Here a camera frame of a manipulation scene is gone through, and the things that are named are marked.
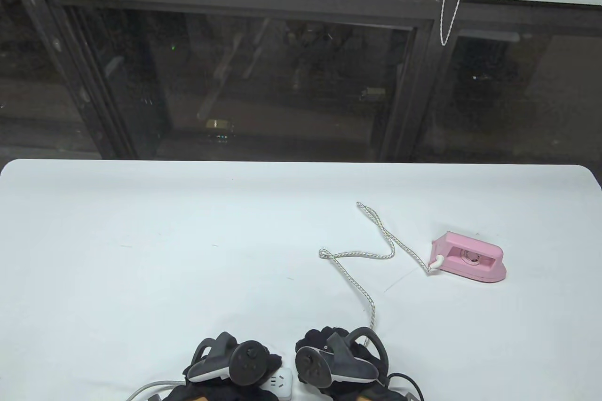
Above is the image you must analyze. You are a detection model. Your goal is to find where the black hand controller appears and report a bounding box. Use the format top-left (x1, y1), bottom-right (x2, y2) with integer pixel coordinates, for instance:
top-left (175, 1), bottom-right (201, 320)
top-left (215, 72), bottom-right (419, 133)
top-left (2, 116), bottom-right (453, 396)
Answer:
top-left (187, 333), bottom-right (284, 387)
top-left (295, 327), bottom-right (388, 387)

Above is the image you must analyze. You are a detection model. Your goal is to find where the braided iron cord with plug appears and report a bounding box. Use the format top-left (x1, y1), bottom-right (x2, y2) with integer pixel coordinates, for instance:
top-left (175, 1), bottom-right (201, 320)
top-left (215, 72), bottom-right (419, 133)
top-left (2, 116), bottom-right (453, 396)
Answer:
top-left (319, 202), bottom-right (444, 332)

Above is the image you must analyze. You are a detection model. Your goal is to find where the person's left hand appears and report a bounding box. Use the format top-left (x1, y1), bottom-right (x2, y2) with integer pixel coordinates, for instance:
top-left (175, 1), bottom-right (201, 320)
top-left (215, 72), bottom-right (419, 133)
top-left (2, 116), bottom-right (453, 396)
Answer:
top-left (167, 345), bottom-right (283, 401)

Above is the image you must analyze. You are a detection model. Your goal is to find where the black right hand controller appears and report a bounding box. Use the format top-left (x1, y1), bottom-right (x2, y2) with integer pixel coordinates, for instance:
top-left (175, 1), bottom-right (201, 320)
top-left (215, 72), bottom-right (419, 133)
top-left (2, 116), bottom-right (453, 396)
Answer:
top-left (295, 327), bottom-right (388, 387)

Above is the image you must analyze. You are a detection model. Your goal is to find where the white power strip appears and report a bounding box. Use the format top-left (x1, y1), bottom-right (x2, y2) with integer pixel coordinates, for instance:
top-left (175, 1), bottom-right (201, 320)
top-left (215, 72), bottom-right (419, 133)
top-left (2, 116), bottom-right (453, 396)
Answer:
top-left (261, 367), bottom-right (293, 394)

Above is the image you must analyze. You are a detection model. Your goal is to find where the person's right hand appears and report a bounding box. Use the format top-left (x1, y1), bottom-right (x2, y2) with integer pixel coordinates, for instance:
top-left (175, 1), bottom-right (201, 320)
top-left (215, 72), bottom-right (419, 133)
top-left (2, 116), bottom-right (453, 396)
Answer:
top-left (295, 326), bottom-right (417, 401)

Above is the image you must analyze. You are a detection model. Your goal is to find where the black left hand controller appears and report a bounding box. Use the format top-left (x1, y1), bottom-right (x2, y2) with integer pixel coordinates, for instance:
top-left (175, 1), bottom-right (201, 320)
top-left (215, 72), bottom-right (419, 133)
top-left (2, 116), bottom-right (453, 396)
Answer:
top-left (187, 333), bottom-right (284, 387)

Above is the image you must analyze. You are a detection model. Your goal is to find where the pink electric iron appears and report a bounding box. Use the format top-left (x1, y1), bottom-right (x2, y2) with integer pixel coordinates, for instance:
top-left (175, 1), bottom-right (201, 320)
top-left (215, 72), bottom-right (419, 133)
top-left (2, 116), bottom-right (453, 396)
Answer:
top-left (429, 231), bottom-right (507, 283)

